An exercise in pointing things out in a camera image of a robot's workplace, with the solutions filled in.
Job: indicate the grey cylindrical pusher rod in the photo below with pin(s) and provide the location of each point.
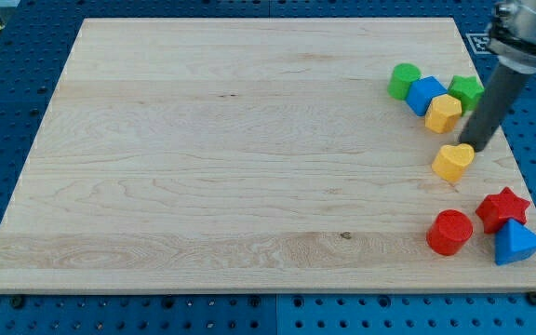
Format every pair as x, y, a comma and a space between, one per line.
501, 91

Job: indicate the yellow heart block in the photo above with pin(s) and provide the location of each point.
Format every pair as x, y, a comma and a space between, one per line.
451, 161

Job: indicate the green star block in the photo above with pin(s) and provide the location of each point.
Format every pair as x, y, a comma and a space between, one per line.
467, 90

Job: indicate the white fiducial marker tag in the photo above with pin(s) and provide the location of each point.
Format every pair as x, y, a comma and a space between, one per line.
478, 43

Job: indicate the yellow hexagon block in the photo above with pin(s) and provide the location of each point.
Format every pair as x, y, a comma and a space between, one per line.
443, 114

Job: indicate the blue cube block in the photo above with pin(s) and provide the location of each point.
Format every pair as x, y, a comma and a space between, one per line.
421, 92

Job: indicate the green cylinder block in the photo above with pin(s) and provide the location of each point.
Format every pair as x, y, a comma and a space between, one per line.
402, 77

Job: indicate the red star block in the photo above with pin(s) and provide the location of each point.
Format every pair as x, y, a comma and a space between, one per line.
496, 210

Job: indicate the red cylinder block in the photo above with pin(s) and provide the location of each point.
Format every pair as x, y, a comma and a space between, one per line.
449, 232

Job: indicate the blue triangle block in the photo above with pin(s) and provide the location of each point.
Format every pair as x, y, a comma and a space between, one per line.
514, 242

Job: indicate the light wooden board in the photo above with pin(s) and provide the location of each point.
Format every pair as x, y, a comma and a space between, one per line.
181, 156

